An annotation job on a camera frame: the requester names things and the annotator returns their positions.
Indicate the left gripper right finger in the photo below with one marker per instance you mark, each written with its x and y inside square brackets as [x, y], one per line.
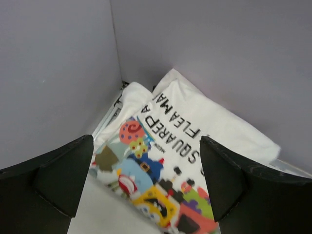
[250, 198]

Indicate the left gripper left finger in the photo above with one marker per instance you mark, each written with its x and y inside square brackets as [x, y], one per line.
[42, 195]

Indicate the white t shirt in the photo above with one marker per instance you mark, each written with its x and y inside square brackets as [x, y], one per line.
[152, 159]
[133, 97]

